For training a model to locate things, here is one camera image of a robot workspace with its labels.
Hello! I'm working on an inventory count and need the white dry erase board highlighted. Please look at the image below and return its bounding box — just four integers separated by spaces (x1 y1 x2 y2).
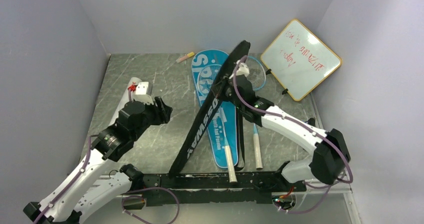
260 19 342 101

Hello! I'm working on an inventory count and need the blue racket cover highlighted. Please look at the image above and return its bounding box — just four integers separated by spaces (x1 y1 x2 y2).
191 49 239 169

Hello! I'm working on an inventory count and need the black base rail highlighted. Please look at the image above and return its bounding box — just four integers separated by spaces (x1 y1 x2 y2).
129 171 307 207

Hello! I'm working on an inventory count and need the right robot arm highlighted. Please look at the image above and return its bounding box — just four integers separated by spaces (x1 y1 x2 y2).
228 60 354 192

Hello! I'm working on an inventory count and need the blue white badminton racket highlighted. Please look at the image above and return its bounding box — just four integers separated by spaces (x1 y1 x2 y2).
245 56 266 170

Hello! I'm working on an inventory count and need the black racket cover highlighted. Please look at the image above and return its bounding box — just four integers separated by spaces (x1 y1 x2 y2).
168 40 251 178

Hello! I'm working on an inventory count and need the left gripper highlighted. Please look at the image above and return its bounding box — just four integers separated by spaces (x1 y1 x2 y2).
130 96 172 142

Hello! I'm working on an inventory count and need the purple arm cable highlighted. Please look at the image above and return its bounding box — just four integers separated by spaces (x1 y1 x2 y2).
232 55 354 215
33 134 180 224

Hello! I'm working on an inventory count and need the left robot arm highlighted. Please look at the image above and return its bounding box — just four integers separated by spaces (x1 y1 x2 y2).
23 77 173 224

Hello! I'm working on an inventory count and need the white shuttlecock tube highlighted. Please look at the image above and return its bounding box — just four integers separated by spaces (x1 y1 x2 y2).
107 77 142 126

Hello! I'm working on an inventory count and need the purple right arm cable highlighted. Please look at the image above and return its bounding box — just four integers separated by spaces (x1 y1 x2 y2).
232 55 354 215

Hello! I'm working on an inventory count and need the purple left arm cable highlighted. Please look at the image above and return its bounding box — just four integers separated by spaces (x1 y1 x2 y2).
33 134 180 224

